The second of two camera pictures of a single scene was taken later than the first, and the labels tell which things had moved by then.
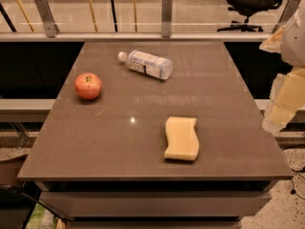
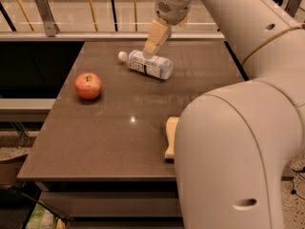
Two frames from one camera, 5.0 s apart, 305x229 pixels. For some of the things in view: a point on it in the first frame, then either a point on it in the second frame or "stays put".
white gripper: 294,45 -> 173,10
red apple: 88,86 stays put
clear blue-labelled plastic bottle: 148,63 stays put
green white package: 41,218 stays put
